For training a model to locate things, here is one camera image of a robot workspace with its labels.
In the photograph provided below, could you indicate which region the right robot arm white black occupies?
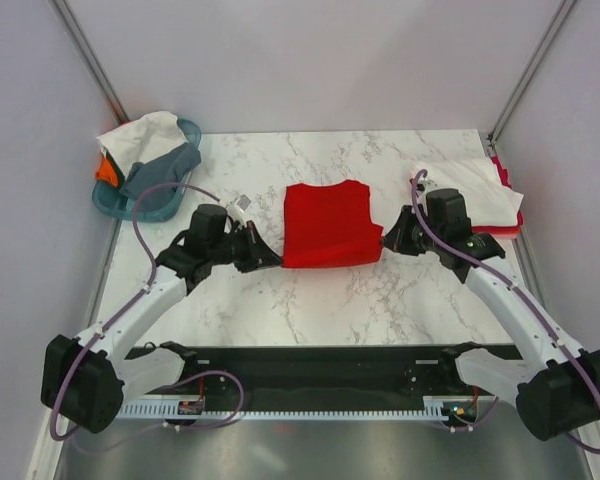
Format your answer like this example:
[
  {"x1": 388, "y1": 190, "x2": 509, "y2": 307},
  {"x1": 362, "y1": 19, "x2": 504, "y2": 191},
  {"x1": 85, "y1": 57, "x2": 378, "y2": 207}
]
[{"x1": 382, "y1": 188, "x2": 600, "y2": 455}]

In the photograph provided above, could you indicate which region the folded pink t shirt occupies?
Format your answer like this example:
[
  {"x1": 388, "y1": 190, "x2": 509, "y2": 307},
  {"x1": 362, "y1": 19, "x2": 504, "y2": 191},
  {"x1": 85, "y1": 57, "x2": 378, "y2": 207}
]
[{"x1": 490, "y1": 155, "x2": 512, "y2": 190}]

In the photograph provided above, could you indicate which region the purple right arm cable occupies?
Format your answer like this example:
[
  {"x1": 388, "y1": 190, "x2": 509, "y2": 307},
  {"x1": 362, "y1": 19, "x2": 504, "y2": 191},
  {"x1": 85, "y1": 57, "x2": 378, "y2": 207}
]
[{"x1": 411, "y1": 169, "x2": 600, "y2": 454}]

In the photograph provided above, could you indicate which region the grey blue t shirt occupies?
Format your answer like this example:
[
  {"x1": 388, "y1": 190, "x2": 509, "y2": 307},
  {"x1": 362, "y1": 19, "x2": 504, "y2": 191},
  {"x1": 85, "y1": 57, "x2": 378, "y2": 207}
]
[{"x1": 120, "y1": 142, "x2": 201, "y2": 211}]

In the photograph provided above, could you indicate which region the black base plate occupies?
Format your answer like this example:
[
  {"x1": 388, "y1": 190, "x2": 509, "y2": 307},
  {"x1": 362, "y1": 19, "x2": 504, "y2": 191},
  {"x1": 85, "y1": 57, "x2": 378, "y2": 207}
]
[{"x1": 124, "y1": 340, "x2": 499, "y2": 414}]

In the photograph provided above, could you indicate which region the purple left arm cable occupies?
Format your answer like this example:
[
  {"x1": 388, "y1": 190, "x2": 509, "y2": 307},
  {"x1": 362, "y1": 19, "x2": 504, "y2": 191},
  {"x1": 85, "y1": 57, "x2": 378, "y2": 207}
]
[{"x1": 49, "y1": 182, "x2": 245, "y2": 455}]

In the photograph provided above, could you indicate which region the aluminium frame post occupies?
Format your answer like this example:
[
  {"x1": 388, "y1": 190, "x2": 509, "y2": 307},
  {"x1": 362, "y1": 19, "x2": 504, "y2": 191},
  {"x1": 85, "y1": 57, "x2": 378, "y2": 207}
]
[
  {"x1": 49, "y1": 0, "x2": 129, "y2": 124},
  {"x1": 480, "y1": 0, "x2": 580, "y2": 155}
]

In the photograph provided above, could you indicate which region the right aluminium frame post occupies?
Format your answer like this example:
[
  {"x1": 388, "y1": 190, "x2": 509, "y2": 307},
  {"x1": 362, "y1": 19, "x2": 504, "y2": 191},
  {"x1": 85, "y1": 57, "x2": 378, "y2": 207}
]
[{"x1": 480, "y1": 0, "x2": 580, "y2": 155}]

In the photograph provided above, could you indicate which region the crumpled white t shirt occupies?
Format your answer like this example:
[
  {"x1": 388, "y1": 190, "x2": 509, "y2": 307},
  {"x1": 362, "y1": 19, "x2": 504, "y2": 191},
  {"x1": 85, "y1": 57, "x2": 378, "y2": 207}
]
[{"x1": 97, "y1": 111, "x2": 187, "y2": 175}]

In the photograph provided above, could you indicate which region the left aluminium frame post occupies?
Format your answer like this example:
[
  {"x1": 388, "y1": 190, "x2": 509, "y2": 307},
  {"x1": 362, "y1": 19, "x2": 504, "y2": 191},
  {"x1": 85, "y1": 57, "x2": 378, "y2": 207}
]
[{"x1": 49, "y1": 0, "x2": 129, "y2": 124}]

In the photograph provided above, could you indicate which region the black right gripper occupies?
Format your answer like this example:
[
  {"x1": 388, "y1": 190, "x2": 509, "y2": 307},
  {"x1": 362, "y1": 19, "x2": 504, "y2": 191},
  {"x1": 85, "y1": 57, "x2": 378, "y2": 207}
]
[{"x1": 380, "y1": 205, "x2": 444, "y2": 257}]

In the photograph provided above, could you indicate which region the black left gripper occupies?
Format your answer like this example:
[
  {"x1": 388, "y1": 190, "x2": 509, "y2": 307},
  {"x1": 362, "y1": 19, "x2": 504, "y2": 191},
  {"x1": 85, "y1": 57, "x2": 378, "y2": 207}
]
[{"x1": 208, "y1": 221, "x2": 283, "y2": 274}]

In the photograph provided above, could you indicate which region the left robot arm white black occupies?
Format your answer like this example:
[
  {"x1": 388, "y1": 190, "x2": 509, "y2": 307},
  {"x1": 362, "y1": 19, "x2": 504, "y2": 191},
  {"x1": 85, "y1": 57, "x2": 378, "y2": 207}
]
[{"x1": 40, "y1": 197, "x2": 282, "y2": 433}]

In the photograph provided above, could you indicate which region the teal plastic basket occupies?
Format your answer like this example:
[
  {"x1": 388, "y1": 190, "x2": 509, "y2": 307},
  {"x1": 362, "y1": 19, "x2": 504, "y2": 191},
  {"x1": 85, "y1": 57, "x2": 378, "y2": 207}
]
[{"x1": 91, "y1": 118, "x2": 202, "y2": 223}]

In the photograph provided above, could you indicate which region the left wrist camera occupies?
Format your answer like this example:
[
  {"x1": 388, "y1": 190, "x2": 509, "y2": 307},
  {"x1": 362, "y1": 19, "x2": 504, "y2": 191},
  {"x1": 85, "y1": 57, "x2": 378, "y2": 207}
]
[{"x1": 223, "y1": 195, "x2": 251, "y2": 226}]

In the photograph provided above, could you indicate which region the folded white t shirt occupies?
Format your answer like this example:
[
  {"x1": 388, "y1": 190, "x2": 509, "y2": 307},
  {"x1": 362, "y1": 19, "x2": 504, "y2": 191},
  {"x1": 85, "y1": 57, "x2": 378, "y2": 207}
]
[{"x1": 412, "y1": 157, "x2": 524, "y2": 228}]

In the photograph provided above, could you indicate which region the orange t shirt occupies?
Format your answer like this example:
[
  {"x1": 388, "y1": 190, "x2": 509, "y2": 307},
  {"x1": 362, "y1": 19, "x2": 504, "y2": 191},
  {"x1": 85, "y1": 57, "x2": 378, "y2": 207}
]
[{"x1": 95, "y1": 154, "x2": 121, "y2": 188}]

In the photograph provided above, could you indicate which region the white slotted cable duct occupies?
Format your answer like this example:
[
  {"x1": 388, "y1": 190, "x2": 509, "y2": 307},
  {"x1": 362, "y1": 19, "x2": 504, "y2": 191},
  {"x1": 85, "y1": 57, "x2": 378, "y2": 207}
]
[{"x1": 116, "y1": 395, "x2": 449, "y2": 422}]

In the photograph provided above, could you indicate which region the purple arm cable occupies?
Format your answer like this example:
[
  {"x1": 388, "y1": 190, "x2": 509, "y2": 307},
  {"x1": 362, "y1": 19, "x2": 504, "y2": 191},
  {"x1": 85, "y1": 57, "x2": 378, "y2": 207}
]
[
  {"x1": 411, "y1": 169, "x2": 600, "y2": 454},
  {"x1": 49, "y1": 182, "x2": 245, "y2": 455}
]

